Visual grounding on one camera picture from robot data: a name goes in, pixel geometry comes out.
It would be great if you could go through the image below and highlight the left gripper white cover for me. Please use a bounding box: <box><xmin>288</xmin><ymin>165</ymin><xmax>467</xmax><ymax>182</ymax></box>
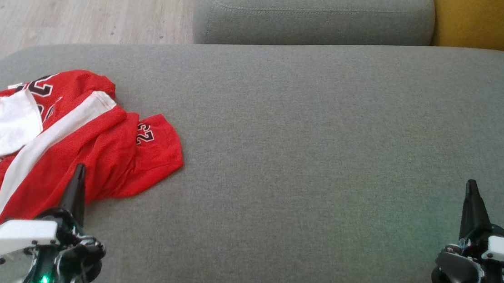
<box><xmin>0</xmin><ymin>156</ymin><xmax>114</xmax><ymax>283</ymax></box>

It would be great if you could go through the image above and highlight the red basketball shorts white stripe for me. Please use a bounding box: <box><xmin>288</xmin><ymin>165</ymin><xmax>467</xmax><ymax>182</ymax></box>
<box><xmin>0</xmin><ymin>83</ymin><xmax>190</xmax><ymax>241</ymax></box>

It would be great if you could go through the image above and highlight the red white basketball jersey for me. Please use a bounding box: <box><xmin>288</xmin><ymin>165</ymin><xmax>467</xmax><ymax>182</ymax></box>
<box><xmin>0</xmin><ymin>63</ymin><xmax>118</xmax><ymax>223</ymax></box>

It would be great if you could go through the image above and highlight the grey fabric sofa seat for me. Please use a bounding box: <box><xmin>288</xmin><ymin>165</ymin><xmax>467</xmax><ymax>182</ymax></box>
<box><xmin>0</xmin><ymin>7</ymin><xmax>504</xmax><ymax>283</ymax></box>

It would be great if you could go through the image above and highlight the yellow cushion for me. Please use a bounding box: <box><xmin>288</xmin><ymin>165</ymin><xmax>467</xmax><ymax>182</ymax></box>
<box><xmin>427</xmin><ymin>0</ymin><xmax>504</xmax><ymax>70</ymax></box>

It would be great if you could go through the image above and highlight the grey sofa back cushion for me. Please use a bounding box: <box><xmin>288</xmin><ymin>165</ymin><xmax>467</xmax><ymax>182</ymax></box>
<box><xmin>189</xmin><ymin>0</ymin><xmax>437</xmax><ymax>65</ymax></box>

